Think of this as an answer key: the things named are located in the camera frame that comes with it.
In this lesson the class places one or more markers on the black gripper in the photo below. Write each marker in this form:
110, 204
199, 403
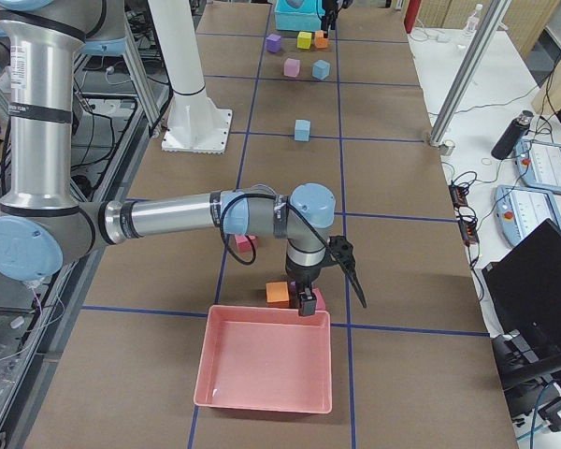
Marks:
328, 14
301, 277

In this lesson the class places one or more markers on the light blue foam block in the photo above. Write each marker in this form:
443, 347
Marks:
321, 69
302, 130

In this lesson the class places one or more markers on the magenta foam block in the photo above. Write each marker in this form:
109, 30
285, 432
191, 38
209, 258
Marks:
320, 303

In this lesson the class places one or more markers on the cyan plastic bin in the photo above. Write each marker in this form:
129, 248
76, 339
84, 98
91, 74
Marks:
298, 16

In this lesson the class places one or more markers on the orange foam block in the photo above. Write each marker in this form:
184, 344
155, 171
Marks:
320, 40
277, 295

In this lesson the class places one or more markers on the yellow foam block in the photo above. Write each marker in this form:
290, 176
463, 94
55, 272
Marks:
303, 41

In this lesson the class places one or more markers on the purple foam block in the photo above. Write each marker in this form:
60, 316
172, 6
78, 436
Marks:
273, 43

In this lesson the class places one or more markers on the light pink foam block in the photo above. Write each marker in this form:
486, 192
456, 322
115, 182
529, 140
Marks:
291, 68

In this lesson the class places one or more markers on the coral plastic bin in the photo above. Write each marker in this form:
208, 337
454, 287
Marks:
261, 359

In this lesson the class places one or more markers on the pink-red foam block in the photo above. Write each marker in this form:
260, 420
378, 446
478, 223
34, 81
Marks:
245, 243

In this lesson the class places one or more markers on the small metal cylinder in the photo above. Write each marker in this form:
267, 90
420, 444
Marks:
446, 148

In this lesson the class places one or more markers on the black orange adapter box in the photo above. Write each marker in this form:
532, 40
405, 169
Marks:
466, 217

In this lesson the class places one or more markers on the black water bottle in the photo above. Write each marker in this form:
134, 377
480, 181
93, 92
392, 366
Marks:
517, 129

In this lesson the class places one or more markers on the black laptop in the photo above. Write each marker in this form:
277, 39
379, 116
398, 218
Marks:
525, 287

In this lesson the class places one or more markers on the blue teach pendant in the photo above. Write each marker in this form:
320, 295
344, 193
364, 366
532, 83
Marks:
520, 210
539, 164

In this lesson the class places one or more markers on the white camera stand post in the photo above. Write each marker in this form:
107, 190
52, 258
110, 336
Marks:
194, 123

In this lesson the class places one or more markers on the aluminium frame post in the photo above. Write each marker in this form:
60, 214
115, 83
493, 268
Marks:
471, 61

